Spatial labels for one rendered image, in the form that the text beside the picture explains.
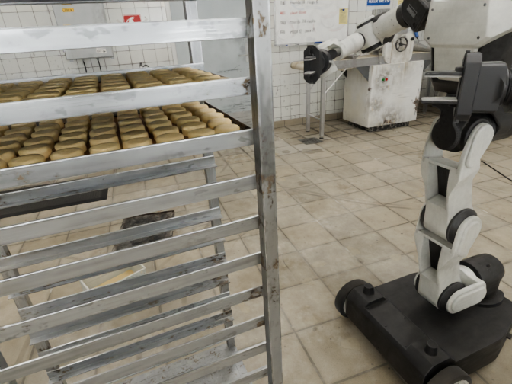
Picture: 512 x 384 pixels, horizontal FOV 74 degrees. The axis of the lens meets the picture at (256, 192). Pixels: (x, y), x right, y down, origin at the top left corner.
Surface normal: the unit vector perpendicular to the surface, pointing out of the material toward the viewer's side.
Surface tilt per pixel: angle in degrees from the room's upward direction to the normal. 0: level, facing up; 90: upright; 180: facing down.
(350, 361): 0
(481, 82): 90
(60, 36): 90
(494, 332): 0
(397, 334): 0
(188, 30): 90
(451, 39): 90
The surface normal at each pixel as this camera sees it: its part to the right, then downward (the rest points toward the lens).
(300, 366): -0.06, -0.91
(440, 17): -0.92, 0.21
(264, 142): 0.39, 0.37
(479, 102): -0.38, 0.41
